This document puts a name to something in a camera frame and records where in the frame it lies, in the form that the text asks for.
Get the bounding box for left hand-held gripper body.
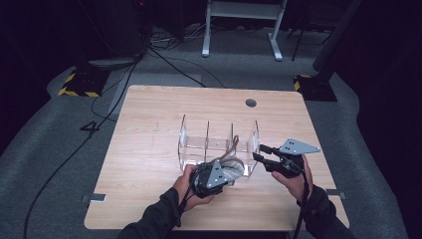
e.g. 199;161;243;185
190;159;233;198

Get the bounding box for person's left hand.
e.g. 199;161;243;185
172;164;217;212

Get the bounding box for black yellow striped floor base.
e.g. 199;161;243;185
293;74;338;103
58;68;110;99

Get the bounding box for grey striped towel brown trim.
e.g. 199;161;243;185
207;134;247;183

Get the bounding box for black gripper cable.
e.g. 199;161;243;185
293;172;312;239
178;185;197;218

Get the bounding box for grey slanted pole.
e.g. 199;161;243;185
312;0;364;73

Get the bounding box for long black floor cable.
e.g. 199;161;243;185
23;56;143;239

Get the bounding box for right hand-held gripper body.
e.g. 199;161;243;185
268;137;321;177

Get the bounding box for person's right hand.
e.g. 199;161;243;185
272;155;315;203

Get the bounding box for grey flat stand base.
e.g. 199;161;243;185
88;58;140;71

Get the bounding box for white metal stand frame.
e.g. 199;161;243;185
201;0;289;63

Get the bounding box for grey metal table bracket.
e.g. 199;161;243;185
325;188;346;199

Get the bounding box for clear acrylic organizer box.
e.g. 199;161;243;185
177;114;262;178

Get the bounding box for thick black floor cable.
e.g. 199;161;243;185
147;46;208;89

